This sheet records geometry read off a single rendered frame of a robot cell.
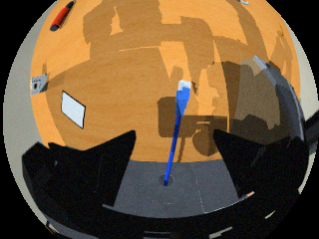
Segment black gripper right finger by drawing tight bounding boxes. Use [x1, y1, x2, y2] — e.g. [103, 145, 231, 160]
[212, 128, 290, 198]

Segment blue network plug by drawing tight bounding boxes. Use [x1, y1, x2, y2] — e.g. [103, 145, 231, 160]
[175, 81, 190, 116]

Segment dark grey panel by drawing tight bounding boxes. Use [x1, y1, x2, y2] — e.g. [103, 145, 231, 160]
[41, 160, 204, 239]

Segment dark grey rectangular cover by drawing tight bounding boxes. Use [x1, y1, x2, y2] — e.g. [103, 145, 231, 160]
[191, 159, 247, 214]

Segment blue network cable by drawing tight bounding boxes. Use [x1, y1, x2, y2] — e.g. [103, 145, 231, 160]
[164, 116, 181, 186]

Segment white rectangle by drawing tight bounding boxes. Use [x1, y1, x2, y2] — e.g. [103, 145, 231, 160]
[62, 92, 85, 127]

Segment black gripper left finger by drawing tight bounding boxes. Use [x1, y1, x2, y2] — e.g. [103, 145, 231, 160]
[48, 129, 137, 207]

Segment red screwdriver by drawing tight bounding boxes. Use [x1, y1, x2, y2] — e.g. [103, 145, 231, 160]
[50, 0, 75, 32]

